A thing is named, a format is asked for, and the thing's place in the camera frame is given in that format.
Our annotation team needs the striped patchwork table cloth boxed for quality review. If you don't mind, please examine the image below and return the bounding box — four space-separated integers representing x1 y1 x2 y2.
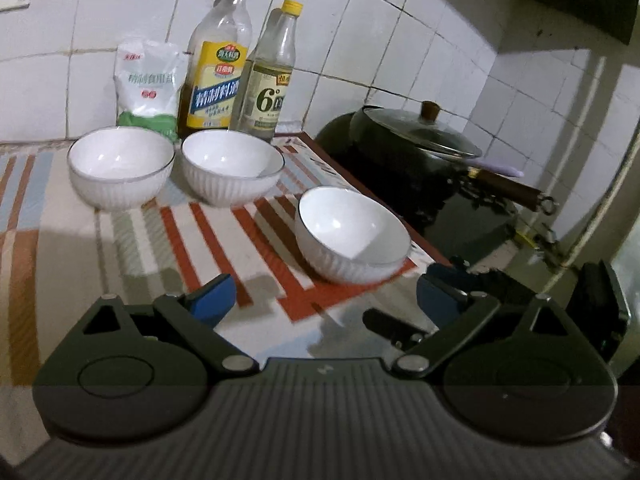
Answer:
0 132 435 466

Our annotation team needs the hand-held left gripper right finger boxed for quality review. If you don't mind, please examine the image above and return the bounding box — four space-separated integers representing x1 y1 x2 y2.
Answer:
392 274 577 379

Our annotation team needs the clear vinegar bottle yellow cap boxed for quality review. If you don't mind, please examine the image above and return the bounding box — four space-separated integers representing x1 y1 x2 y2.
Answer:
229 0 304 143

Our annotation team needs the beige wall pipe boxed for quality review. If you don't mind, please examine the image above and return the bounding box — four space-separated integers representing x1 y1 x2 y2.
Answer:
547 130 640 273

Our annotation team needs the white ribbed bowl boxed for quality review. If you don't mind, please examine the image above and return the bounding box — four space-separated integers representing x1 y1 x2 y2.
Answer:
181 130 286 207
67 127 176 211
294 186 413 283

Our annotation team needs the glass wok lid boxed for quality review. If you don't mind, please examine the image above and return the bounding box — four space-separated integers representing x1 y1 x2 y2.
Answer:
362 101 483 161

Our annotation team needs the black gas stove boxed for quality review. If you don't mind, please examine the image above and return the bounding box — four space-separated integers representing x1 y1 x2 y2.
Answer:
315 112 561 281

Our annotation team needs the white green salt bag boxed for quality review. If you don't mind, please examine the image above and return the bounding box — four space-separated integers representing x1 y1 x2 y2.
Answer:
115 36 188 142

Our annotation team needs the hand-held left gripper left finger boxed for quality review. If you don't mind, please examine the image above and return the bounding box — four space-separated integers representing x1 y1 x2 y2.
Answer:
70 274 258 376

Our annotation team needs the yellow label cooking wine bottle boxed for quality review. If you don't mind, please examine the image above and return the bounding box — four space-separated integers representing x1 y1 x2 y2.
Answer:
177 0 253 143

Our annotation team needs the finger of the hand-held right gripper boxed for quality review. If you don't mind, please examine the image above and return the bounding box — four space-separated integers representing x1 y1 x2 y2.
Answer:
425 259 540 307
362 308 441 352

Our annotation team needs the black wok wooden handle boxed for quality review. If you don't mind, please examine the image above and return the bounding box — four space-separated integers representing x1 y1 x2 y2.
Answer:
349 105 558 217

